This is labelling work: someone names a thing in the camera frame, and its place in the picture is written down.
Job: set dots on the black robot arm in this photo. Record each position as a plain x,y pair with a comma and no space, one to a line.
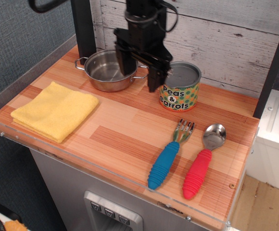
147,9

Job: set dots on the blue handled fork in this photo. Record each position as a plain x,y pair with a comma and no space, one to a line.
163,163

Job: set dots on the red handled spoon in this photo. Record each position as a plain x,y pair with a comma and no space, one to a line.
213,138

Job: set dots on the grey dispenser panel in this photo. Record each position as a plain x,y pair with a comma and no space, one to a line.
106,215

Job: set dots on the peas and carrots can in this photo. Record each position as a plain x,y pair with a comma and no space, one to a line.
180,90

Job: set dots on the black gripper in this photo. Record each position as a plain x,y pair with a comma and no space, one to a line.
143,41

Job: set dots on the clear acrylic table guard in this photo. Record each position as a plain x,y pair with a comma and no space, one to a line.
22,188

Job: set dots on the yellow folded cloth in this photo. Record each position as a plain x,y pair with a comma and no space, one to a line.
56,112

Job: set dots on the black vertical post left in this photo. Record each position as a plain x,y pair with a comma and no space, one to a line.
83,23

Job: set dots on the black vertical post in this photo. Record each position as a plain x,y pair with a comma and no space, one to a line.
268,85
83,23

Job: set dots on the silver metal pot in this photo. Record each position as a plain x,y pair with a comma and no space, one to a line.
104,71

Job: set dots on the orange object bottom left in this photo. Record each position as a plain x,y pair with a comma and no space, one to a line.
15,225

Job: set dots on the black vertical post right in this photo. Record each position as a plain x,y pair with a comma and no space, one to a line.
268,85

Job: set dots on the white ribbed appliance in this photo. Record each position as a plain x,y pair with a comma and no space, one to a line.
263,161

